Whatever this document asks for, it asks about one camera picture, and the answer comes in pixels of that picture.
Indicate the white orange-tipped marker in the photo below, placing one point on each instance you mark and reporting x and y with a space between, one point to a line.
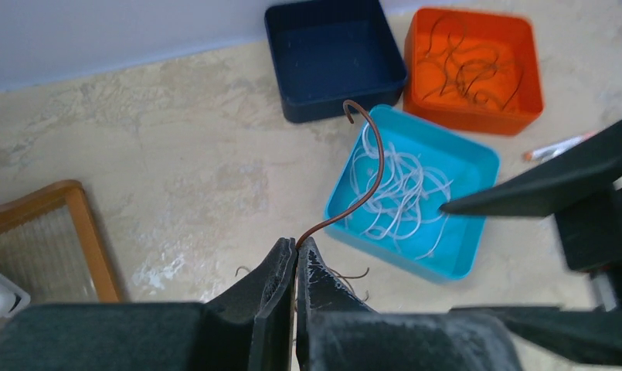
547 152

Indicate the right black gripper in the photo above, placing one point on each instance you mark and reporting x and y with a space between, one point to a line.
590 232

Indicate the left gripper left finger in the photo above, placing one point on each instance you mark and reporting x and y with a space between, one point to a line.
247 327

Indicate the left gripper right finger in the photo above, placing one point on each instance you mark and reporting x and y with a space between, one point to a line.
338 331

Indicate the dark navy square bin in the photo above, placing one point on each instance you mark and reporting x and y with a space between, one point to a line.
325 52

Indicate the wooden tiered shelf rack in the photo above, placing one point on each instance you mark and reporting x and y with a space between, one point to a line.
51 247

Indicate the orange square bin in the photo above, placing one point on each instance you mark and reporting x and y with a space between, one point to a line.
472 71

